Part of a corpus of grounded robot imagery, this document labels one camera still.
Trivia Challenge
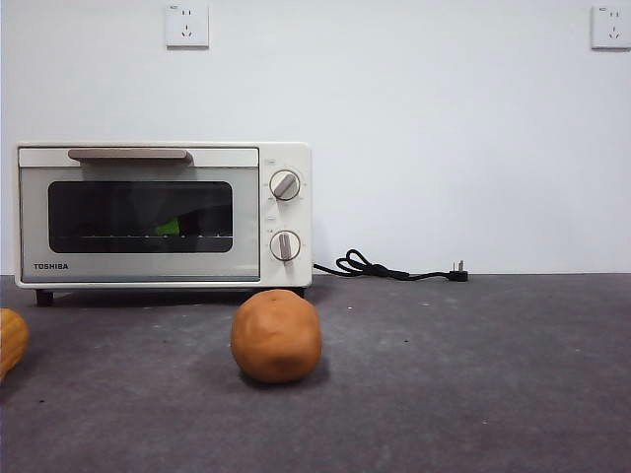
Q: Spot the purple toy eggplant green stem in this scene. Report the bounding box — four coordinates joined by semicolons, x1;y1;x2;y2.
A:
155;206;233;237

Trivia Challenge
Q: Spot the white toaster oven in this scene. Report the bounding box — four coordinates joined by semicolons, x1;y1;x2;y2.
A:
14;141;314;307

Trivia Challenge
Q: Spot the oven door with beige handle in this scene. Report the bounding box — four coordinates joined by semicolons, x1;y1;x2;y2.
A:
18;146;261;285

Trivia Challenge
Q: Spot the black oven power cord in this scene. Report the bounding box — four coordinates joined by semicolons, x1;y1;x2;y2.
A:
313;248;470;284

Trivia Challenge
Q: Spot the white wall power socket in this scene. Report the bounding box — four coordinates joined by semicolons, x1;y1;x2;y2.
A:
165;3;210;50
591;5;631;51

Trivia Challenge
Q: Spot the round oven timer knob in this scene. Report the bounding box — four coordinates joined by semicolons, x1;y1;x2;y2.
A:
268;229;303;267

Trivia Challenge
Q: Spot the round oven temperature knob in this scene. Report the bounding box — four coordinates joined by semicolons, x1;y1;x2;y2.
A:
269;169;303;202

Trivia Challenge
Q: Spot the brown toy potato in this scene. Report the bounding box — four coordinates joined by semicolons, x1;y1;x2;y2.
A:
230;289;323;384

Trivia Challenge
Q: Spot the metal wire oven rack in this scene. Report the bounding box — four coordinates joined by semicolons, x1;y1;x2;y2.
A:
51;232;234;242

